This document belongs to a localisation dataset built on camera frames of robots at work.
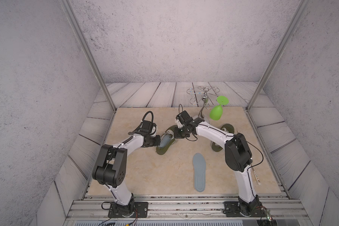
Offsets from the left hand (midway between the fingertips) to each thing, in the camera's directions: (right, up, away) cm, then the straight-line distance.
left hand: (161, 141), depth 94 cm
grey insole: (+2, 0, +4) cm, 4 cm away
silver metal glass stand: (+26, +31, -4) cm, 41 cm away
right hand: (+9, +5, -2) cm, 10 cm away
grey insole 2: (+24, -15, -6) cm, 29 cm away
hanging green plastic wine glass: (+36, +20, 0) cm, 41 cm away
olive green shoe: (+6, +7, +1) cm, 9 cm away
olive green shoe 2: (+47, +9, +10) cm, 49 cm away
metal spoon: (+57, -21, -12) cm, 62 cm away
